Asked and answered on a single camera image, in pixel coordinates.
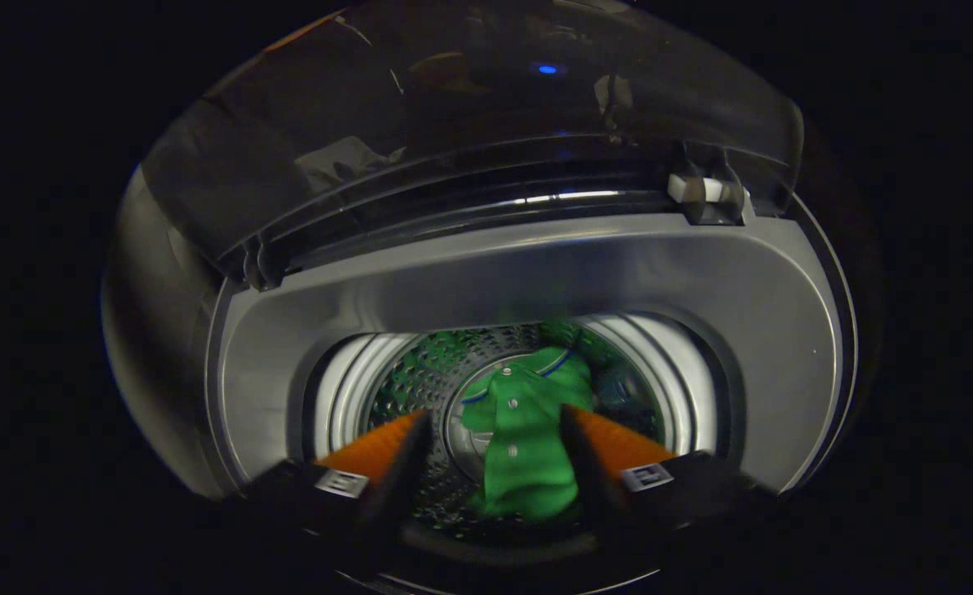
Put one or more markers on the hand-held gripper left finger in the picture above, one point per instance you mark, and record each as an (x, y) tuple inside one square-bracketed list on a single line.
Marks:
[(399, 479)]

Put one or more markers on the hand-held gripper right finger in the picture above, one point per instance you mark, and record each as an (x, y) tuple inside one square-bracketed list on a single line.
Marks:
[(589, 471)]

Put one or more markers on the green polo shirt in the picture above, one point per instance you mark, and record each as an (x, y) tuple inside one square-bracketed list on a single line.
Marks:
[(527, 463)]

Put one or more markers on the grey washing machine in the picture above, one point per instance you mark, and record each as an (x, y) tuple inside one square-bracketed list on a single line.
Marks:
[(536, 273)]

